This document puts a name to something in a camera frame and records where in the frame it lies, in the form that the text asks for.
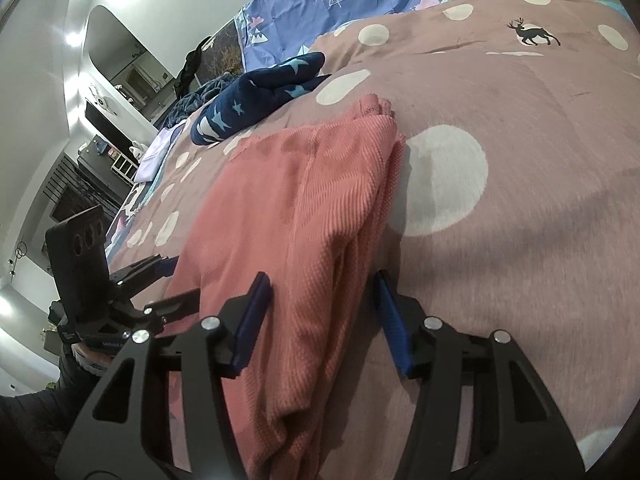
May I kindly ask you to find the pink knit garment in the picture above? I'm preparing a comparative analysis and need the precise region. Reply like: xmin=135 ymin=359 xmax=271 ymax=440
xmin=162 ymin=92 xmax=407 ymax=480

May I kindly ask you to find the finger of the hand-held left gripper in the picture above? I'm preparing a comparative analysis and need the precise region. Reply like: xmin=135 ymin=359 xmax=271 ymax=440
xmin=142 ymin=287 xmax=201 ymax=322
xmin=107 ymin=255 xmax=180 ymax=289

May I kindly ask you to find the navy star print garment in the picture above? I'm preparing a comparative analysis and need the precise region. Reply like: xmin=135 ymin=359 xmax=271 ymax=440
xmin=190 ymin=51 xmax=333 ymax=148

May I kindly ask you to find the black wall shelf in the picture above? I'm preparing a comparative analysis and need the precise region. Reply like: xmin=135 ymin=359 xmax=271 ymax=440
xmin=85 ymin=99 xmax=133 ymax=146

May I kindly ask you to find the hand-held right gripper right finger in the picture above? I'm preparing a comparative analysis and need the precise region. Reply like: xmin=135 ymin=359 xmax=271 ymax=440
xmin=374 ymin=269 xmax=586 ymax=480

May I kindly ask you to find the light blue bedsheet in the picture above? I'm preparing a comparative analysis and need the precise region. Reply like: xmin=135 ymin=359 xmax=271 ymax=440
xmin=107 ymin=170 xmax=166 ymax=261

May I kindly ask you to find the lavender cloth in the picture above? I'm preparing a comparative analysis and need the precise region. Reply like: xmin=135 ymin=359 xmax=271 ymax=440
xmin=135 ymin=125 xmax=186 ymax=183

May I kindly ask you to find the person's left forearm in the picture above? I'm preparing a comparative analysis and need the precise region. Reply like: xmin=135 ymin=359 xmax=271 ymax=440
xmin=0 ymin=342 xmax=118 ymax=480

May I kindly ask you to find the dark wooden cabinet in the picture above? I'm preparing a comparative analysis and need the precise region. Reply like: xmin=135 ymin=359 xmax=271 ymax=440
xmin=42 ymin=152 xmax=126 ymax=226

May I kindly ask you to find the rounded wall mirror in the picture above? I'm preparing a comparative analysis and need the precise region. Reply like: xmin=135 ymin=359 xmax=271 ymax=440
xmin=82 ymin=5 xmax=176 ymax=121

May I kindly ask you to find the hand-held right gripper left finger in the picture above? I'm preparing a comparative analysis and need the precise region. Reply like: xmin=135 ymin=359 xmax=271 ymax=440
xmin=55 ymin=271 xmax=273 ymax=480

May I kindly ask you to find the black strap bag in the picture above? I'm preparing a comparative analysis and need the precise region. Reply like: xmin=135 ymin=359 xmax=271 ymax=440
xmin=174 ymin=36 xmax=215 ymax=98

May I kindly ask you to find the brown printed pillow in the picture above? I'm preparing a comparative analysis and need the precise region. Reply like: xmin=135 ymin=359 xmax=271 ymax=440
xmin=197 ymin=20 xmax=246 ymax=86

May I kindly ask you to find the pink polka dot blanket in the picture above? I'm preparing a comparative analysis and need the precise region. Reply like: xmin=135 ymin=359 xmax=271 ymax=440
xmin=107 ymin=0 xmax=640 ymax=480

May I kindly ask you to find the grey-blue crumpled cloth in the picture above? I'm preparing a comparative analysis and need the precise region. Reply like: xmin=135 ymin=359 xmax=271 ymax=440
xmin=160 ymin=72 xmax=236 ymax=128

